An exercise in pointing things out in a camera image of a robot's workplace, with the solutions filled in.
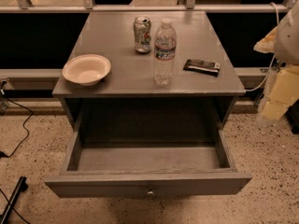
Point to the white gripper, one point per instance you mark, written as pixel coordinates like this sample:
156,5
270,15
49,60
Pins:
288,44

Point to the crushed aluminium drink can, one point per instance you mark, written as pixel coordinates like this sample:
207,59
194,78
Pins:
142,27

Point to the grey wooden cabinet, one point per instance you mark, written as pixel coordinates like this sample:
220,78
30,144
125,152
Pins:
111,34

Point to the metal window railing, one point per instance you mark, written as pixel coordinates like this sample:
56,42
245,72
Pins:
76,6

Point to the black stand leg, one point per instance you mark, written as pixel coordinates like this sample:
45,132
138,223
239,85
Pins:
20,187

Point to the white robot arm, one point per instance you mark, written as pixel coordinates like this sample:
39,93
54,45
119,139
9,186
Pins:
287,39

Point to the open grey top drawer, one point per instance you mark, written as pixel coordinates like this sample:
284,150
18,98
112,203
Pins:
179,152

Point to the dark snack bar packet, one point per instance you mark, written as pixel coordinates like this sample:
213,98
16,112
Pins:
204,67

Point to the white paper bowl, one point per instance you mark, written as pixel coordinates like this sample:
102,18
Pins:
86,70

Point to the clear plastic water bottle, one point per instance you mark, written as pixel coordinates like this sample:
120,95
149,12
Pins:
165,43

